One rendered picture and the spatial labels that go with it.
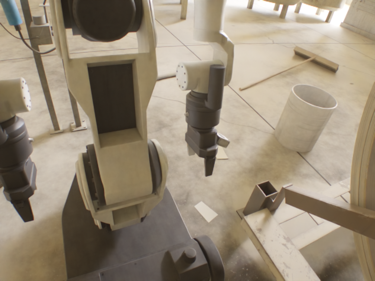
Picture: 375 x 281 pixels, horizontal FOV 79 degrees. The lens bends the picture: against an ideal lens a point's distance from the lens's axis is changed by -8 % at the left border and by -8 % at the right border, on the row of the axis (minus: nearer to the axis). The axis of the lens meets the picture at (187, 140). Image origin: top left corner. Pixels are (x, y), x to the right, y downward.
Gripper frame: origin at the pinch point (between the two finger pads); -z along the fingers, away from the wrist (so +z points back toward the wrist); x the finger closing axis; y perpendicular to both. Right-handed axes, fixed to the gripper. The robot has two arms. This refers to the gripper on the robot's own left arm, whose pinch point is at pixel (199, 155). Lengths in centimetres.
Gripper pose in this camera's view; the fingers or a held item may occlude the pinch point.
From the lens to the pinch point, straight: 69.0
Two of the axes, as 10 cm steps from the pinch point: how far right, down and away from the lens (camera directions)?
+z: 0.3, -8.6, -5.1
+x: 4.1, 4.7, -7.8
